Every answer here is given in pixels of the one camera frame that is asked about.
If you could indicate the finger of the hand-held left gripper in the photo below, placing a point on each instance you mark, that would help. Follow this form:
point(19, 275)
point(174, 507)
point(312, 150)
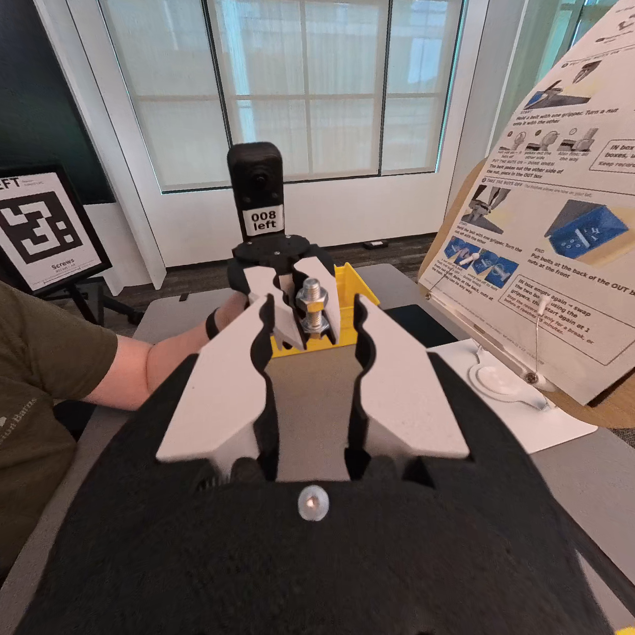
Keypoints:
point(265, 283)
point(327, 283)

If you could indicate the olive green shirt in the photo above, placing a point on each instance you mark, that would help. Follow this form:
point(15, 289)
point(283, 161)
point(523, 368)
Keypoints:
point(44, 347)

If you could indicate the black flat mat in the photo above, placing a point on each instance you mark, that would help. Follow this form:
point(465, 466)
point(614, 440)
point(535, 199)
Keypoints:
point(421, 325)

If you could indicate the white stand base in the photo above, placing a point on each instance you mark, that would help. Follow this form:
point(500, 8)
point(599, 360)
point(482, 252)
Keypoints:
point(545, 426)

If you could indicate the black floor outlet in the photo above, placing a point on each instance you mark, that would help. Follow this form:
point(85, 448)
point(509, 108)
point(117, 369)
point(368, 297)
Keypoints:
point(375, 244)

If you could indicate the white framed window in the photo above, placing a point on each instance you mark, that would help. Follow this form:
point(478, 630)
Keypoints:
point(297, 74)

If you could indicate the person's left forearm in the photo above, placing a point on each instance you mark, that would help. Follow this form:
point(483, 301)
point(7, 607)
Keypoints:
point(158, 357)

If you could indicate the printed instruction sheet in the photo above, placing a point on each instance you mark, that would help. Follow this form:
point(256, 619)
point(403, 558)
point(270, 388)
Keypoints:
point(570, 223)

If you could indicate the person's left hand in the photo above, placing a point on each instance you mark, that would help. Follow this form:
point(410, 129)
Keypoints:
point(233, 310)

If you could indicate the yellow plastic bin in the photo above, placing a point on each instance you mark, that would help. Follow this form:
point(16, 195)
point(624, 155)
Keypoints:
point(348, 292)

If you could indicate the black easel stand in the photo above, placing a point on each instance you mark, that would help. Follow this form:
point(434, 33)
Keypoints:
point(82, 302)

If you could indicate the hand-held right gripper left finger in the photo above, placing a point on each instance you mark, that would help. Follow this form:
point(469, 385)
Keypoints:
point(218, 397)

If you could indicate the framed black-white marker sign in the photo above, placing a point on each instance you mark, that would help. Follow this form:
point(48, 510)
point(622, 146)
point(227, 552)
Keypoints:
point(44, 228)

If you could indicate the steel hex bolt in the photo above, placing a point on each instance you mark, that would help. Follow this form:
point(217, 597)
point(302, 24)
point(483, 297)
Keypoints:
point(313, 330)

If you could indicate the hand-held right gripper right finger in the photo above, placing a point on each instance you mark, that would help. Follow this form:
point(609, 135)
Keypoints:
point(407, 402)

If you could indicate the steel hex nut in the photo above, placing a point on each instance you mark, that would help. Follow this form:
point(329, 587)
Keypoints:
point(312, 300)

